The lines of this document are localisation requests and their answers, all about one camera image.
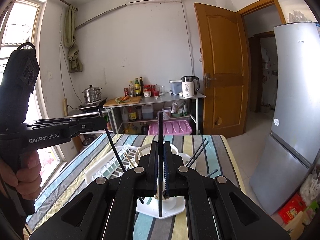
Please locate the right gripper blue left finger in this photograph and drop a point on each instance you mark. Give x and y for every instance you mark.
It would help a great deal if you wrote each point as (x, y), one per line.
(140, 181)

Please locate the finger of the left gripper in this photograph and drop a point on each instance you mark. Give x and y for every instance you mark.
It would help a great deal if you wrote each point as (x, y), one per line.
(52, 122)
(78, 126)

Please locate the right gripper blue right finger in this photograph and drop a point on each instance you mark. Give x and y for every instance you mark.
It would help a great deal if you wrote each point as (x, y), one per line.
(196, 189)

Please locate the wooden chopstick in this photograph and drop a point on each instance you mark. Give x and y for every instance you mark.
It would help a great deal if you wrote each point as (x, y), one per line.
(129, 160)

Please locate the metal kitchen shelf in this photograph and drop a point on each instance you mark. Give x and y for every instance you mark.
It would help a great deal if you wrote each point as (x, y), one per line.
(163, 99)

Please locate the person left hand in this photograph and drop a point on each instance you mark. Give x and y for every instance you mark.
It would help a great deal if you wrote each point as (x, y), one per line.
(27, 181)

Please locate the white utensil cup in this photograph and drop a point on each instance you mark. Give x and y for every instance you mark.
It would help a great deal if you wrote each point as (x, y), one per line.
(167, 203)

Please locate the induction cooker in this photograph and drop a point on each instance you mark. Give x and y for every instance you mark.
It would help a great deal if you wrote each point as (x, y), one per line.
(92, 106)

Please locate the striped tablecloth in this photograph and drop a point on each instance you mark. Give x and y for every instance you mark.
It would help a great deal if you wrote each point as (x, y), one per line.
(71, 180)

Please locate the white plastic dish rack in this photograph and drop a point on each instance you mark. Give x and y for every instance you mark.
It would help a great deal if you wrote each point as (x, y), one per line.
(109, 167)

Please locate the steel steamer pot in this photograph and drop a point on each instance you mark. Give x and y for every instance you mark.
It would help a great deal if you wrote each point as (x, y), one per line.
(92, 94)

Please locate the wooden cutting board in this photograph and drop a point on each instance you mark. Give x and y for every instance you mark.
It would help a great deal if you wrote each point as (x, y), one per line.
(121, 101)

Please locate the pink plastic storage box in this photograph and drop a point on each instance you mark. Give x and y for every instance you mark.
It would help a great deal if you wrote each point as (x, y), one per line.
(176, 127)

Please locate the green curtain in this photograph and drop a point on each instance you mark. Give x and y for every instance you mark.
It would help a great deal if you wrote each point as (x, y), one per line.
(69, 40)

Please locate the white oil jug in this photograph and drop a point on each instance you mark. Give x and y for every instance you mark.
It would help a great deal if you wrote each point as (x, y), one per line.
(147, 112)

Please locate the green label oil bottle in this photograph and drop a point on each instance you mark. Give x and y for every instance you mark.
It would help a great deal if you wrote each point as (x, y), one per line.
(137, 87)

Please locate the dark sauce bottle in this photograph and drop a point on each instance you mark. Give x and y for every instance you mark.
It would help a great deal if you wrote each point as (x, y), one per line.
(141, 83)

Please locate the grey plastic container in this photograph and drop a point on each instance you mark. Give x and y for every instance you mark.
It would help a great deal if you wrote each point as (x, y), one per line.
(176, 86)

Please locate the white electric kettle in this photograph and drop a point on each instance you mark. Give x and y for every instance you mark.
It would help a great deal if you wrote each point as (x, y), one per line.
(190, 86)

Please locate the silver refrigerator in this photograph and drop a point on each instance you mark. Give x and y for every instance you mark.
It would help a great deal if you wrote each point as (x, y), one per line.
(292, 147)

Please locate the red cardboard box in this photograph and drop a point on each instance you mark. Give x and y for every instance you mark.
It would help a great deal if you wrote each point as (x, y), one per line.
(292, 208)

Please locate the wooden door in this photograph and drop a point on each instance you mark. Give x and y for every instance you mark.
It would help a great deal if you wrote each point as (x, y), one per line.
(225, 61)

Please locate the white plastic bag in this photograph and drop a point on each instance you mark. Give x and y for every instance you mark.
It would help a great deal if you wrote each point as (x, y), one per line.
(309, 190)

